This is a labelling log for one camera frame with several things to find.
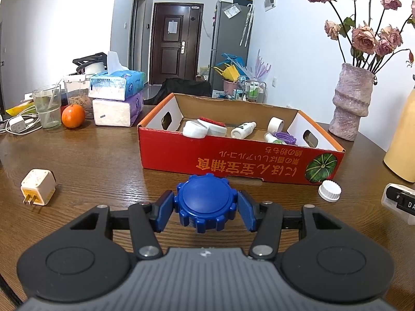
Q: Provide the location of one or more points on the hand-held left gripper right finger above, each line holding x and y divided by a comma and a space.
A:
248, 210

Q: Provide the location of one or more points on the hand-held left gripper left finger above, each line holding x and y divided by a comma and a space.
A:
163, 209

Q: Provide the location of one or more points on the blue gear-shaped lid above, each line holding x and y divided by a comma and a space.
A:
206, 201

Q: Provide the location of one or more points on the red cardboard box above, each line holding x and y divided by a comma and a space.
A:
227, 165

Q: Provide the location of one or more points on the small green bottle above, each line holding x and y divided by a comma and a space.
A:
271, 138

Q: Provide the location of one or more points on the small white bottle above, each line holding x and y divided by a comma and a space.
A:
243, 129

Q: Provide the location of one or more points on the purple gear-shaped lid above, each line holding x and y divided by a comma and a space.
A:
287, 137

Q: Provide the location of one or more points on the clear plastic jar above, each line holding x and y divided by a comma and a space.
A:
194, 129

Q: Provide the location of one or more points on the white tape roll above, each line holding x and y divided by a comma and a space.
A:
275, 123

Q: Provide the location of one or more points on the red and white lint brush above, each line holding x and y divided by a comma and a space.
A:
214, 125

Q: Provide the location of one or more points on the yellow thermos jug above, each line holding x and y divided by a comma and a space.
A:
402, 142

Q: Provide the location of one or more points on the small white ribbed cap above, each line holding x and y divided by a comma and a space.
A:
329, 190

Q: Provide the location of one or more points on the purple tissue pack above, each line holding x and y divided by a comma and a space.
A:
118, 111

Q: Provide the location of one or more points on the pink textured vase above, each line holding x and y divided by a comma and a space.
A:
353, 103

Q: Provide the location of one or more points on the black chair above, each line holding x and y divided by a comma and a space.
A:
184, 89

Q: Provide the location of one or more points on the pink bucket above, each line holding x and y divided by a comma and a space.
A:
230, 87

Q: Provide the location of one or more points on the white and orange charger plug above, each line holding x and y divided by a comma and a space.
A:
37, 189

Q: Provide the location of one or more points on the orange fruit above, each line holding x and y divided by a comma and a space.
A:
73, 116

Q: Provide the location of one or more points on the blue tissue pack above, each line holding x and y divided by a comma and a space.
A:
116, 84

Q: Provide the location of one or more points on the yellow plastic item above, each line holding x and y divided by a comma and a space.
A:
228, 72

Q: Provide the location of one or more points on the clear plastic food container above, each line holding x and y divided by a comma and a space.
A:
77, 97

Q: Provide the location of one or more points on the purple feather decoration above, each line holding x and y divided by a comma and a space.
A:
261, 68

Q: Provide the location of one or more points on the clear drinking glass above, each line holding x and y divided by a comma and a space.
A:
48, 108

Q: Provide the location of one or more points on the white appliance with black top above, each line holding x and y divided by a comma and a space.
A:
90, 66

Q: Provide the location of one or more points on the dark brown door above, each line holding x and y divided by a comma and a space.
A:
175, 48

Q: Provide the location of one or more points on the grey refrigerator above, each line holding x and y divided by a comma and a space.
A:
228, 45

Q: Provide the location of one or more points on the dried pink roses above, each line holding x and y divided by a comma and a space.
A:
364, 39

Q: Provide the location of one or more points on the yellow flat packet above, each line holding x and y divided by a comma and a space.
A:
14, 109

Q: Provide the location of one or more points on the white hanging umbrellas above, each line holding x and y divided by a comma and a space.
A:
247, 24

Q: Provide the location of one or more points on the paper sheet on refrigerator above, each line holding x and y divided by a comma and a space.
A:
232, 11

